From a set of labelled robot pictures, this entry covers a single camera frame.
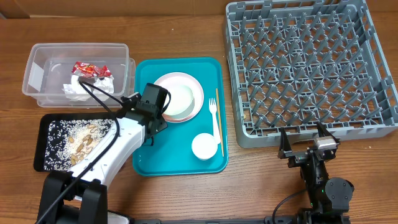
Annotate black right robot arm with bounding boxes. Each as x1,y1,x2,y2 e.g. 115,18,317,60
272,122,354,224

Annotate teal plastic tray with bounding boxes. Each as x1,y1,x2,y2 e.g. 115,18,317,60
132,57,228,176

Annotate white tissue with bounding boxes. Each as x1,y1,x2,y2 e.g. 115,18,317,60
63,75,91,101
93,77,114,101

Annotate pink plate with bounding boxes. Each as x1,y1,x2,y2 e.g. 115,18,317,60
154,72,204,123

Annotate white plastic fork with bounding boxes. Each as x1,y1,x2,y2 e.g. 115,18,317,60
209,98,221,144

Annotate rice and peanut leftovers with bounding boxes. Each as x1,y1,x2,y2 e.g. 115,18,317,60
44,119,113,171

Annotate black plastic tray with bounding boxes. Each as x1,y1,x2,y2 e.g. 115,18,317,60
33,112,113,172

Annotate clear plastic bin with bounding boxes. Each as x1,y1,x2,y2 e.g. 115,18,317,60
22,43,136,108

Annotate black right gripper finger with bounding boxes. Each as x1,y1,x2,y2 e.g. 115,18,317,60
317,122,335,139
279,128,292,152

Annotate white bowl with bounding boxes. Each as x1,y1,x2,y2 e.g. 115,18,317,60
163,85,195,121

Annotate white plastic cup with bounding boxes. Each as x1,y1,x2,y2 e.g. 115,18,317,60
192,133,218,161

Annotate grey dishwasher rack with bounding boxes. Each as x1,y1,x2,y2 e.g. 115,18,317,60
224,0,397,148

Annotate wooden chopstick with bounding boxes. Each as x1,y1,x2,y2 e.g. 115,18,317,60
215,88,224,157

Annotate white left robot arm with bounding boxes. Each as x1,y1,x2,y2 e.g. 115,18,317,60
37,83,171,224

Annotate red snack wrapper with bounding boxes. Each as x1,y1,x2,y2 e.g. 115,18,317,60
72,62,112,78

